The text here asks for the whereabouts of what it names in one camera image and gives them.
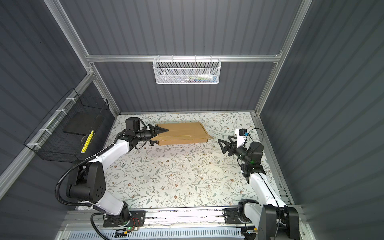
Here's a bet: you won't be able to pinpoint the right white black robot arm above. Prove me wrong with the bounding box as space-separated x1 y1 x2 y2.
218 129 300 240

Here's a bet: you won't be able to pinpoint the pens in white basket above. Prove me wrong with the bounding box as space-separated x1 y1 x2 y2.
176 74 219 84

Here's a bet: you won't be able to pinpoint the black corrugated cable conduit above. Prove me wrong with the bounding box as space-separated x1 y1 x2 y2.
54 131 127 240

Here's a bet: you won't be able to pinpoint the aluminium mounting rail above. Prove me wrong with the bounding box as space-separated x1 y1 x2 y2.
59 206 252 231

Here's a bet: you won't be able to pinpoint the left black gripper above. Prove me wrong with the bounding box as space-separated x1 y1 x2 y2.
135 125 168 146

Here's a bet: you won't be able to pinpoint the floral patterned table mat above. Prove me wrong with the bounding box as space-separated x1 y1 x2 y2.
105 112 261 209

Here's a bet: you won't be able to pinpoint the white wire mesh basket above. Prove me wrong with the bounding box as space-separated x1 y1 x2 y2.
153 58 222 85

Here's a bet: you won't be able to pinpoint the brown cardboard box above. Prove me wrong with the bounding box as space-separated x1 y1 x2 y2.
151 122 213 146

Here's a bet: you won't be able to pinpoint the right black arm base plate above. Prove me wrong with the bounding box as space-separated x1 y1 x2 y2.
224 206 266 225

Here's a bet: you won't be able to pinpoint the yellow marker pen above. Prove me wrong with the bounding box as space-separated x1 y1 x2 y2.
81 130 95 154

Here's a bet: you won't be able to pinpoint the black foam pad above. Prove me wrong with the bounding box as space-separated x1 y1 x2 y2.
63 113 104 136

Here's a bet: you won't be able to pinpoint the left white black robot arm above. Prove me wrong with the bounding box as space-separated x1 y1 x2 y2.
62 117 169 226

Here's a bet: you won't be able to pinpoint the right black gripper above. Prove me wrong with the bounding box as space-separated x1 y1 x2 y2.
219 135 251 166

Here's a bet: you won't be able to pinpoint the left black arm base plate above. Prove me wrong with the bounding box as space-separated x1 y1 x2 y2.
103 211 147 228

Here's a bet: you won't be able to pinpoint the black wire basket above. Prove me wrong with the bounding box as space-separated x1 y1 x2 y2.
24 89 115 163

